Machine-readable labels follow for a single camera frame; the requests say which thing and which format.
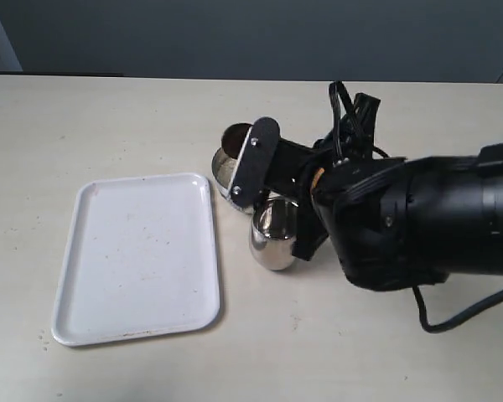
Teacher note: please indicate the brown wooden spoon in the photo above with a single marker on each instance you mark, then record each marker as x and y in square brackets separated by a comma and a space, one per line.
[233, 138]

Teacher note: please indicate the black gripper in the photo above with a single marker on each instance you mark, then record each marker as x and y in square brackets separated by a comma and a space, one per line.
[361, 208]

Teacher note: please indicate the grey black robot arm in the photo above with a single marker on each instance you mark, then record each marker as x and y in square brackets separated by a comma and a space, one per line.
[454, 218]

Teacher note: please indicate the steel bowl of rice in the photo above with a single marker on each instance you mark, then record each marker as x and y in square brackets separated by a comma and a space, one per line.
[222, 167]

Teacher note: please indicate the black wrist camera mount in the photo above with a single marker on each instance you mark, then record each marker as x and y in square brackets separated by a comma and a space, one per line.
[267, 162]

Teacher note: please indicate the white rectangular tray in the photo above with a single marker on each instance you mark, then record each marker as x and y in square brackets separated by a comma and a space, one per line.
[140, 261]

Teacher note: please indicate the steel cup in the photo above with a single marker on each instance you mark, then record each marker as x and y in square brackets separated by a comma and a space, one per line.
[273, 232]

